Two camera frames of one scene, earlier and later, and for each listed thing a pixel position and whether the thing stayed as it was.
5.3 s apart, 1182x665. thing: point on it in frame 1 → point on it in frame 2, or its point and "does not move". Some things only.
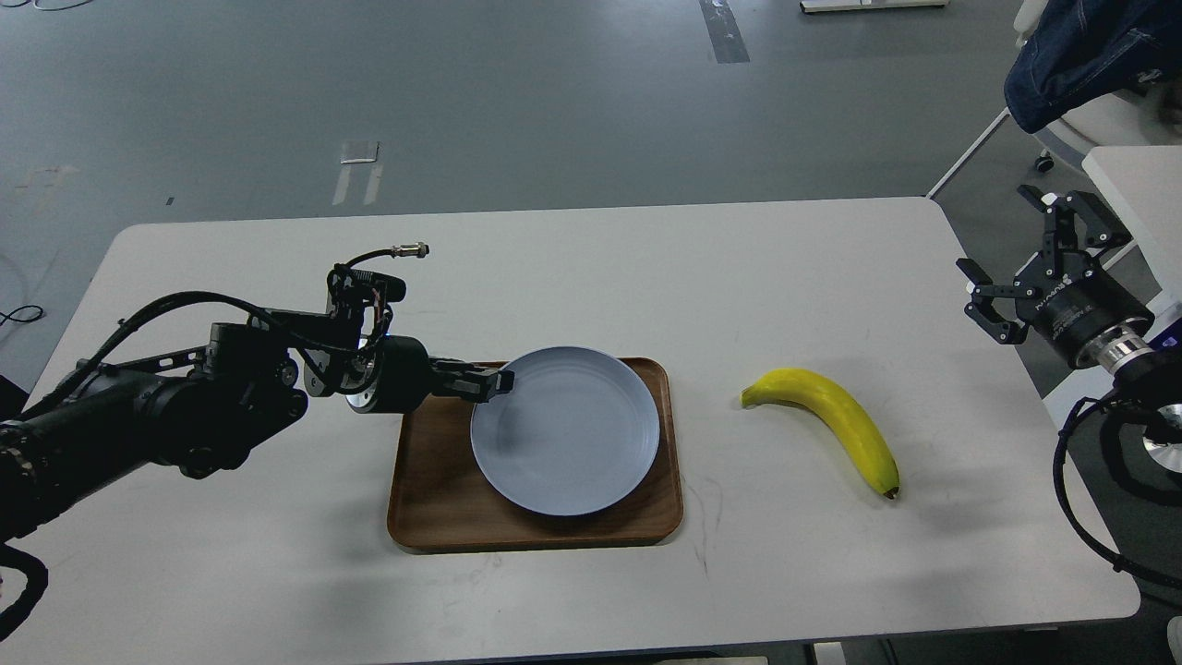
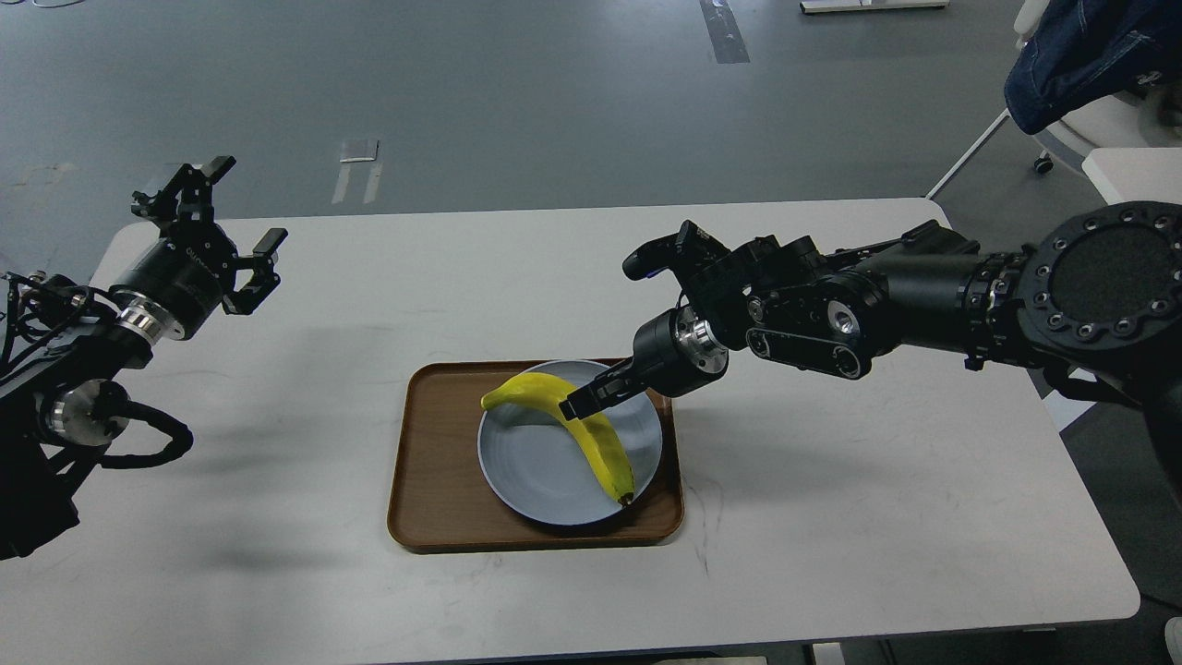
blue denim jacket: x=1080 y=52 does not move
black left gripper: x=406 y=373 → x=181 y=284
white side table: x=1143 y=187 does not move
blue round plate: x=577 y=432 does not move
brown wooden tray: x=440 y=499 does not move
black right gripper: x=1072 y=299 → x=675 y=352
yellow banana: x=836 y=403 → x=551 y=390
